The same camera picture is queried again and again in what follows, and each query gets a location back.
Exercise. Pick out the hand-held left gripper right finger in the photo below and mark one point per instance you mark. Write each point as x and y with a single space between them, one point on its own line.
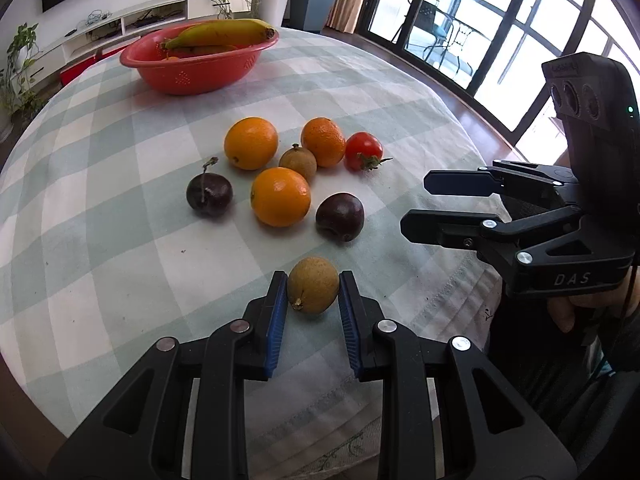
350 325

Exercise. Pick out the person's right hand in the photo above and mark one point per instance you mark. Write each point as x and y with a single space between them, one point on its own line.
567 312

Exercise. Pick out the brown round fruit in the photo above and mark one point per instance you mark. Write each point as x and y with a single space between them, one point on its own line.
313 285
298 161

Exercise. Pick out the black-framed glass sliding door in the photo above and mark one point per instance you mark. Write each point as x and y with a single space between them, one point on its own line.
520 25

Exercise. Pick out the red tomato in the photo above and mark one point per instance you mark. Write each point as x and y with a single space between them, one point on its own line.
363 151

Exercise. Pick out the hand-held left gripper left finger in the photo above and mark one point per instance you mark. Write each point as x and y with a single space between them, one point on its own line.
276 325

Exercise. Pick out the metal balcony table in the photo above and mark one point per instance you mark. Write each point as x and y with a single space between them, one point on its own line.
462 35

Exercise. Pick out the balcony chair with teal cushion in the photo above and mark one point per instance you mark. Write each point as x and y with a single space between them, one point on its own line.
425 22

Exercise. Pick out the bumpy mandarin orange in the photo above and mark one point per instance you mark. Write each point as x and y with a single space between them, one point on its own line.
323 141

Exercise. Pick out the red storage box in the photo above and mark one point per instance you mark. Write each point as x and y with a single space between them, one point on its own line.
77 70
117 50

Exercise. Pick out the red plastic bowl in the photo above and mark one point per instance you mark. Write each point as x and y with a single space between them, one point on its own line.
200 77

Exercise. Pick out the green checked tablecloth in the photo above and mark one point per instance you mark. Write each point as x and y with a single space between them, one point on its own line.
125 270

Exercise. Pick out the dark purple round fruit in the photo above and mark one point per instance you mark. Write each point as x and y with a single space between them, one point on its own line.
339 216
209 195

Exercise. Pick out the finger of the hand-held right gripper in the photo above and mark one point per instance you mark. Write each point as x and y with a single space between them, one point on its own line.
457 182
440 227

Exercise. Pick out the white television cabinet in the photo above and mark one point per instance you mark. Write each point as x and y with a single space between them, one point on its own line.
145 5

